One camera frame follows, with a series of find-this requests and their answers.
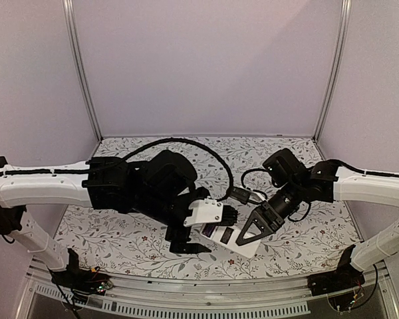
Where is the right aluminium frame post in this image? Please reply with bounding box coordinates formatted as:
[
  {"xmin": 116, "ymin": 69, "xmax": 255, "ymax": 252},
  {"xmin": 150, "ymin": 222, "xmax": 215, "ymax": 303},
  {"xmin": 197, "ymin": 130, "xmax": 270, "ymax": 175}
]
[{"xmin": 313, "ymin": 0, "xmax": 352, "ymax": 143}]

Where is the aluminium front rail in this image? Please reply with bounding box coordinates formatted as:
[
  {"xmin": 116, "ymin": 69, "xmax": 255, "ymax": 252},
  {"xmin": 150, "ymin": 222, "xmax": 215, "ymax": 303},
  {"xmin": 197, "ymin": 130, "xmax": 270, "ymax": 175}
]
[{"xmin": 13, "ymin": 260, "xmax": 399, "ymax": 318}]

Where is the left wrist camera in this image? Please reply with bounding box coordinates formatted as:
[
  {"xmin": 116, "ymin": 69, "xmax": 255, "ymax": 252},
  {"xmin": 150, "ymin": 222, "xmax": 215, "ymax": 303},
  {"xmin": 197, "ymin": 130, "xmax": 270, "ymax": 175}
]
[{"xmin": 218, "ymin": 205, "xmax": 238, "ymax": 226}]

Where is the left aluminium frame post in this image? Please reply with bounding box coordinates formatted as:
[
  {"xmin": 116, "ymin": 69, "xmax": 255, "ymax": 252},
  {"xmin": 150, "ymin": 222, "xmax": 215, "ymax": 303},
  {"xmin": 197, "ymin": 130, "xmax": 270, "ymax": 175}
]
[{"xmin": 62, "ymin": 0, "xmax": 103, "ymax": 142}]

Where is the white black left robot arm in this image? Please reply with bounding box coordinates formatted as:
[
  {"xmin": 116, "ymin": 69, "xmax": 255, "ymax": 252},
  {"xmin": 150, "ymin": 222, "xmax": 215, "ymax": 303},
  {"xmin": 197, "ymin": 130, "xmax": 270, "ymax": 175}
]
[{"xmin": 0, "ymin": 150, "xmax": 223, "ymax": 288}]

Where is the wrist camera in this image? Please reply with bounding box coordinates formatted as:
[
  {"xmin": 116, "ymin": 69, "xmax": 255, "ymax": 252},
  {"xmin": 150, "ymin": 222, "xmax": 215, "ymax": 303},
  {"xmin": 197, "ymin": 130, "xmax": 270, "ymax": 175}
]
[
  {"xmin": 218, "ymin": 205, "xmax": 238, "ymax": 226},
  {"xmin": 230, "ymin": 187, "xmax": 251, "ymax": 205}
]

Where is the white and red remote control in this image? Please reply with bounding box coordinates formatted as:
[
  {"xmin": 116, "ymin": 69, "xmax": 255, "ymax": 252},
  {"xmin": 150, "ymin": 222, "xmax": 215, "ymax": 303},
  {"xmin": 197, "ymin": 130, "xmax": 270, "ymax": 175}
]
[{"xmin": 200, "ymin": 224, "xmax": 261, "ymax": 259}]

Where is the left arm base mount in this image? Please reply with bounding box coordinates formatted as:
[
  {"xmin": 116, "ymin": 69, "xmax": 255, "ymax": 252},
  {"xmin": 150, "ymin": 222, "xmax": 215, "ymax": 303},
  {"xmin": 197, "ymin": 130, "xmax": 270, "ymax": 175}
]
[{"xmin": 49, "ymin": 249, "xmax": 113, "ymax": 295}]

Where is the black battery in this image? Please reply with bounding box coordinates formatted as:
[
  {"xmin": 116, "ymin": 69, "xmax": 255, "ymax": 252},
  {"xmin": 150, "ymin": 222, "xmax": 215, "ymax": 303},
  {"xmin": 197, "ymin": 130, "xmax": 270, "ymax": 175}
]
[{"xmin": 202, "ymin": 225, "xmax": 215, "ymax": 237}]

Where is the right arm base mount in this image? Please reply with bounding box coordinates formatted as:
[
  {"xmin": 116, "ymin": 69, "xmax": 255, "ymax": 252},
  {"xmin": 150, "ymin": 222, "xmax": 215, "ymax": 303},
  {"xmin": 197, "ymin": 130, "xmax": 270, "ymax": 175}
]
[{"xmin": 307, "ymin": 245, "xmax": 365, "ymax": 296}]

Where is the floral patterned table mat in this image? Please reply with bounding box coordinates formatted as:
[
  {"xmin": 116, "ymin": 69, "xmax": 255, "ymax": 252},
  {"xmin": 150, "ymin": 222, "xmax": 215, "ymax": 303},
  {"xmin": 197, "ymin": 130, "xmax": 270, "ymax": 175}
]
[{"xmin": 55, "ymin": 137, "xmax": 359, "ymax": 280}]

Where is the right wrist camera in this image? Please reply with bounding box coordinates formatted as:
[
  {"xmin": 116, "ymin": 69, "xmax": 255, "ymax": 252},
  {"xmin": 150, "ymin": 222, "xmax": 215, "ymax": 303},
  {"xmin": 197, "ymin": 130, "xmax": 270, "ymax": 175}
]
[{"xmin": 230, "ymin": 187, "xmax": 251, "ymax": 205}]

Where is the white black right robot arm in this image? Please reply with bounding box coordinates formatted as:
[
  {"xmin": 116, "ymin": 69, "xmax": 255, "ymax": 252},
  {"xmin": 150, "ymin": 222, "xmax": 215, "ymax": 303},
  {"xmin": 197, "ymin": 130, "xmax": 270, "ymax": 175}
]
[{"xmin": 236, "ymin": 148, "xmax": 399, "ymax": 290}]

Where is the aluminium frame post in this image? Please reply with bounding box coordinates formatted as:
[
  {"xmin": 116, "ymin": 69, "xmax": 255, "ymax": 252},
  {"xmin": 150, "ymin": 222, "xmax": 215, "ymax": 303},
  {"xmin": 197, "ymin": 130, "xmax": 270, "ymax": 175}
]
[
  {"xmin": 313, "ymin": 0, "xmax": 352, "ymax": 143},
  {"xmin": 62, "ymin": 0, "xmax": 103, "ymax": 142}
]

